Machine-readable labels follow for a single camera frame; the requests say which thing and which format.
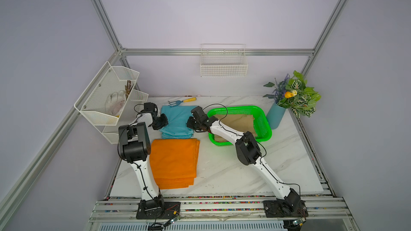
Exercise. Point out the brown dried twigs in shelf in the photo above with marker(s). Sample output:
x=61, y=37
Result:
x=128, y=88

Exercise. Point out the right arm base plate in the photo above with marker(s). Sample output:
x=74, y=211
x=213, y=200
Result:
x=279, y=209

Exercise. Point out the beige pants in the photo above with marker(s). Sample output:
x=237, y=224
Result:
x=240, y=122

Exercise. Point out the clear plastic bag in shelf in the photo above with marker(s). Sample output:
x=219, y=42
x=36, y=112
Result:
x=115, y=103

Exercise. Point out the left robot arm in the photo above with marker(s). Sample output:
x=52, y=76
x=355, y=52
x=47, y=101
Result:
x=134, y=147

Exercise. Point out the orange pants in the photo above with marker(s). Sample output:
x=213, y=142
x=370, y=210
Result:
x=174, y=162

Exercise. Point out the white wire wall basket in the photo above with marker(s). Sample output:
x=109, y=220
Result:
x=223, y=60

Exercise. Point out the teal pants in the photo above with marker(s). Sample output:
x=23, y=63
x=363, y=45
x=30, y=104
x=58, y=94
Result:
x=177, y=122

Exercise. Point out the white mesh lower shelf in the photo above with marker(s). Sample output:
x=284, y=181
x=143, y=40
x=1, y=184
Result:
x=133, y=106

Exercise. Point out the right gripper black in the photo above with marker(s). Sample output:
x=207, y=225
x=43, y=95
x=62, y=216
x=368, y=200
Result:
x=189, y=122

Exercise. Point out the aluminium frame rails front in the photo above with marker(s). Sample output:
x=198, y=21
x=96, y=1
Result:
x=223, y=209

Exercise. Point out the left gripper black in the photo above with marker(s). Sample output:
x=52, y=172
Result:
x=165, y=122

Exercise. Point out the artificial plant bouquet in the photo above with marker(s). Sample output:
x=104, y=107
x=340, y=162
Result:
x=293, y=93

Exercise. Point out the small garden fork yellow handle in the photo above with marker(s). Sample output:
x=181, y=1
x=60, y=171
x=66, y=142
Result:
x=179, y=102

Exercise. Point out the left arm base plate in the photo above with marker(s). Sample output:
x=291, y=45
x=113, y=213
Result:
x=151, y=210

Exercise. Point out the green plastic basket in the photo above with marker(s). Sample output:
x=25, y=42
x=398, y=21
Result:
x=261, y=125

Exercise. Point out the teal vase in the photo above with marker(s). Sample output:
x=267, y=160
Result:
x=275, y=115

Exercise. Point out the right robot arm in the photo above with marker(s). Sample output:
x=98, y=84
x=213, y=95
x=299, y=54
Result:
x=248, y=152

